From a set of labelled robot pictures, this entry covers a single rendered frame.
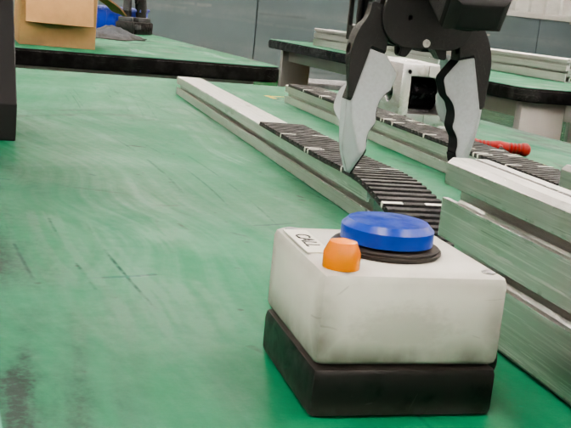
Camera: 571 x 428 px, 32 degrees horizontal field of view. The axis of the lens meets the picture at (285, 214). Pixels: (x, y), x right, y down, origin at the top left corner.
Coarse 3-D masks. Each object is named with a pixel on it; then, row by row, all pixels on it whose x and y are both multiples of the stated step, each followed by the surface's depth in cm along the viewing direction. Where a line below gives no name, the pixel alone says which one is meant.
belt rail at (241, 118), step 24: (192, 96) 156; (216, 96) 138; (216, 120) 134; (240, 120) 119; (264, 120) 114; (264, 144) 108; (288, 144) 98; (288, 168) 98; (312, 168) 93; (336, 192) 83; (360, 192) 78
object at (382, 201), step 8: (376, 200) 73; (384, 200) 73; (392, 200) 73; (400, 200) 73; (408, 200) 73; (416, 200) 73; (424, 200) 73; (432, 200) 74; (440, 200) 74; (432, 208) 73; (440, 208) 73
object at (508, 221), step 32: (480, 160) 55; (480, 192) 52; (512, 192) 48; (544, 192) 46; (448, 224) 55; (480, 224) 51; (512, 224) 50; (544, 224) 45; (480, 256) 51; (512, 256) 48; (544, 256) 45; (512, 288) 50; (544, 288) 45; (512, 320) 48; (544, 320) 45; (512, 352) 48; (544, 352) 45; (544, 384) 45
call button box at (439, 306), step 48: (288, 240) 43; (288, 288) 42; (336, 288) 38; (384, 288) 39; (432, 288) 39; (480, 288) 40; (288, 336) 42; (336, 336) 38; (384, 336) 39; (432, 336) 40; (480, 336) 40; (288, 384) 42; (336, 384) 39; (384, 384) 39; (432, 384) 40; (480, 384) 41
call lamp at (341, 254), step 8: (336, 240) 38; (344, 240) 38; (352, 240) 39; (328, 248) 38; (336, 248) 38; (344, 248) 38; (352, 248) 38; (328, 256) 38; (336, 256) 38; (344, 256) 38; (352, 256) 38; (360, 256) 39; (328, 264) 38; (336, 264) 38; (344, 264) 38; (352, 264) 38
